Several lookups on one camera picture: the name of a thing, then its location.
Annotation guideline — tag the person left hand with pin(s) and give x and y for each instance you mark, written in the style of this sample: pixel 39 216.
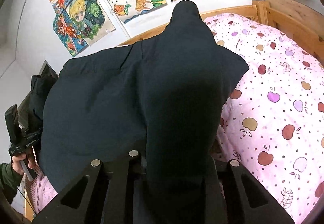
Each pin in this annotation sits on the person left hand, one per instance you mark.
pixel 19 159

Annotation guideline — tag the black garment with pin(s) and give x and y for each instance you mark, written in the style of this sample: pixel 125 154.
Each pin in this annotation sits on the black garment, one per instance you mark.
pixel 163 95

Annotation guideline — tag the orange haired mermaid drawing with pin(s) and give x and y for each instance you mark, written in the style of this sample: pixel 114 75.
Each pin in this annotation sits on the orange haired mermaid drawing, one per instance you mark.
pixel 68 33

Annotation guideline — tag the blond child drawing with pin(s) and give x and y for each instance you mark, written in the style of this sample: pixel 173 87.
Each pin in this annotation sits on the blond child drawing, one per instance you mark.
pixel 90 19

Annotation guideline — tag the pink apple print bedsheet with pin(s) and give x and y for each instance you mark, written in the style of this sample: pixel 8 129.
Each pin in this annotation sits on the pink apple print bedsheet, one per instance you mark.
pixel 273 121

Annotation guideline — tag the black cabinet at left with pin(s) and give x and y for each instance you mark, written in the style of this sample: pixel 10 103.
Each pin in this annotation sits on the black cabinet at left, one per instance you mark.
pixel 31 109

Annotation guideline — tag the wooden bed frame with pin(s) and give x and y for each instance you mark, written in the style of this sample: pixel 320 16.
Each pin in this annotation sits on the wooden bed frame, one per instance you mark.
pixel 117 191

